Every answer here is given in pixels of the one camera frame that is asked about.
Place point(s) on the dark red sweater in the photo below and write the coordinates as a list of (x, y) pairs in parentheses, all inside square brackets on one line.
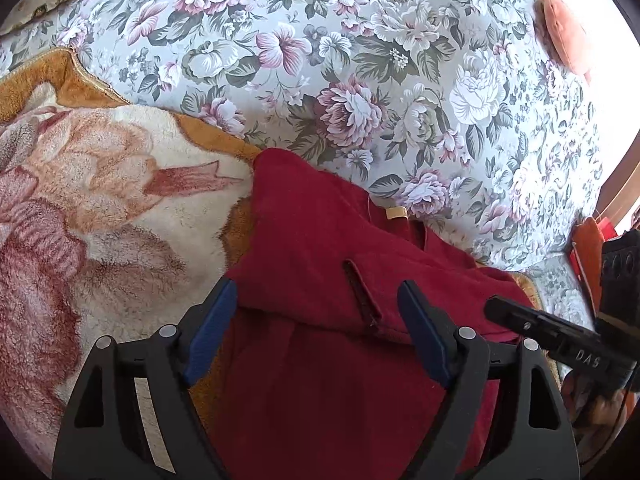
[(323, 381)]

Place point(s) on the wooden chair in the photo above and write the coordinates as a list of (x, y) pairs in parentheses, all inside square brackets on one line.
[(620, 191)]

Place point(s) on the person's right hand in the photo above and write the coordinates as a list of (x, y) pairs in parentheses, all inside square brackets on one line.
[(597, 420)]

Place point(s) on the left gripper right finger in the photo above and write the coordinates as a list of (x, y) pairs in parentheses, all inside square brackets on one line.
[(529, 437)]

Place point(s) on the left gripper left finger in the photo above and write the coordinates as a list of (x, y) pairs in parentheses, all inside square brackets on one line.
[(131, 416)]

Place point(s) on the orange folded cloth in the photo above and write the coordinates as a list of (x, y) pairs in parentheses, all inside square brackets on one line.
[(586, 253)]

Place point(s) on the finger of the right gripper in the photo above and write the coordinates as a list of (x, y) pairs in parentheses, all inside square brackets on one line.
[(530, 323)]

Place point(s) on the pink cushion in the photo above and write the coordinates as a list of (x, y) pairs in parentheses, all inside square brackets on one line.
[(568, 36)]

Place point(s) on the red packet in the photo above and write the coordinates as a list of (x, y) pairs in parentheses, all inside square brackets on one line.
[(606, 228)]

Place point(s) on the floral bed quilt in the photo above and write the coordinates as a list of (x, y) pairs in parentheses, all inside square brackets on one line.
[(458, 110)]

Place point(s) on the fleece flower blanket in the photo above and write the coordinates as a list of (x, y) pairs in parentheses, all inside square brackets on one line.
[(115, 220)]

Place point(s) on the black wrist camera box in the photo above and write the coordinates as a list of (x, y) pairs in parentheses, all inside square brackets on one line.
[(618, 315)]

